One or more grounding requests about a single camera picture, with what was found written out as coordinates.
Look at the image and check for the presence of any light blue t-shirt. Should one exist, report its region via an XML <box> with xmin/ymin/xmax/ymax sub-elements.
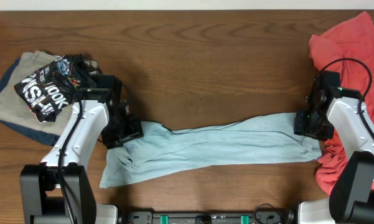
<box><xmin>100</xmin><ymin>113</ymin><xmax>322</xmax><ymax>189</ymax></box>

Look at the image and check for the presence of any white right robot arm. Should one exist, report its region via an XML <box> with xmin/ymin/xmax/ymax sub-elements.
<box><xmin>294</xmin><ymin>71</ymin><xmax>374</xmax><ymax>223</ymax></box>

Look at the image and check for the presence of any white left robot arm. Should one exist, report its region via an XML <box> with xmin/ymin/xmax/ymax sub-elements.
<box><xmin>20</xmin><ymin>75</ymin><xmax>144</xmax><ymax>224</ymax></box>

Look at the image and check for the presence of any black printed folded jersey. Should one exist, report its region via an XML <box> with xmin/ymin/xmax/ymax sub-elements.
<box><xmin>14</xmin><ymin>54</ymin><xmax>99</xmax><ymax>123</ymax></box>

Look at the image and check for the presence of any navy blue folded shirt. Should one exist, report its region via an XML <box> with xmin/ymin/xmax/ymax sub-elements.
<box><xmin>0</xmin><ymin>58</ymin><xmax>59</xmax><ymax>146</ymax></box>

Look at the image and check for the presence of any red t-shirt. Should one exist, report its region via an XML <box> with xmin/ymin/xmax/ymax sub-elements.
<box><xmin>309</xmin><ymin>12</ymin><xmax>374</xmax><ymax>194</ymax></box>

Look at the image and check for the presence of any beige folded shirt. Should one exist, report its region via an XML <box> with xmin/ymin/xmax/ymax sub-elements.
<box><xmin>0</xmin><ymin>51</ymin><xmax>73</xmax><ymax>135</ymax></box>

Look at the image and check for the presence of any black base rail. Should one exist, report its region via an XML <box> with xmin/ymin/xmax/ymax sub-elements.
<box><xmin>117</xmin><ymin>203</ymin><xmax>297</xmax><ymax>224</ymax></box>

